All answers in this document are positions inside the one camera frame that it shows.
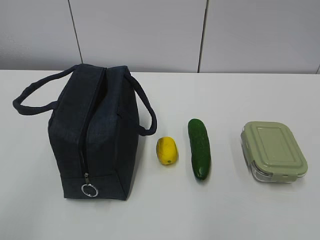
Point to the green cucumber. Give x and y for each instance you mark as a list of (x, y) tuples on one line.
[(200, 149)]

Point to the dark navy lunch bag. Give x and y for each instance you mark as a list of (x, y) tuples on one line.
[(94, 129)]

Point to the yellow lemon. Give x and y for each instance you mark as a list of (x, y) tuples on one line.
[(166, 150)]

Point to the glass container green lid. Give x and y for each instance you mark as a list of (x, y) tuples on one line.
[(272, 152)]

